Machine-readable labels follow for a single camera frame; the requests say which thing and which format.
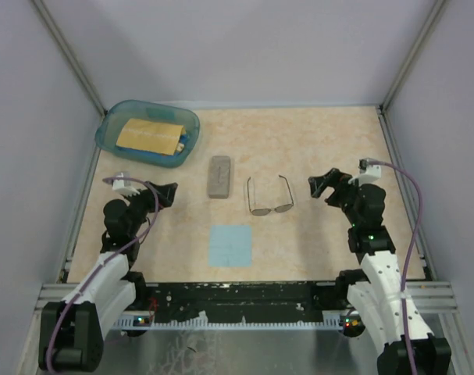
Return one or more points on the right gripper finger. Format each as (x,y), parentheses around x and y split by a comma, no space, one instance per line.
(318,185)
(331,178)

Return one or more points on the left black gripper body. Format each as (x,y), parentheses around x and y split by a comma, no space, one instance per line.
(140,205)

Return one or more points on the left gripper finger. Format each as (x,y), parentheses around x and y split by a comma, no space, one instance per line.
(164,187)
(166,199)

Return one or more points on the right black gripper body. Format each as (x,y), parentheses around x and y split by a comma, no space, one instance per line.
(344,195)

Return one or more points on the grey glasses case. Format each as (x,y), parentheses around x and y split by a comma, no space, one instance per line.
(220,177)

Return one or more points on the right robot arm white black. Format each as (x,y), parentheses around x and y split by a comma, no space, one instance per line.
(377,291)

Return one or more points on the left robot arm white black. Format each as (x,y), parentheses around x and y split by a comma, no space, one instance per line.
(73,330)

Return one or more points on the teal plastic bin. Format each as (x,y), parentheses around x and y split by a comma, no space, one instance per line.
(107,134)

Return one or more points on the light blue cleaning cloth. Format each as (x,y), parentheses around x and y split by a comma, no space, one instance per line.
(230,246)

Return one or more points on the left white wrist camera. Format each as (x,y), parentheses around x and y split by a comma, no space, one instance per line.
(124,187)

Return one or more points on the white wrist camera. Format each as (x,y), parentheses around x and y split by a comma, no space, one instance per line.
(124,187)
(369,171)

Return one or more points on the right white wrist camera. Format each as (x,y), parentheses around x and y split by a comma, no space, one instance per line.
(369,171)

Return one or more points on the metal frame sunglasses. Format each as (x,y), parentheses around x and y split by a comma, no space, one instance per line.
(262,202)

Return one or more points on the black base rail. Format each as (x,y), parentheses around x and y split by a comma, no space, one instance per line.
(296,305)

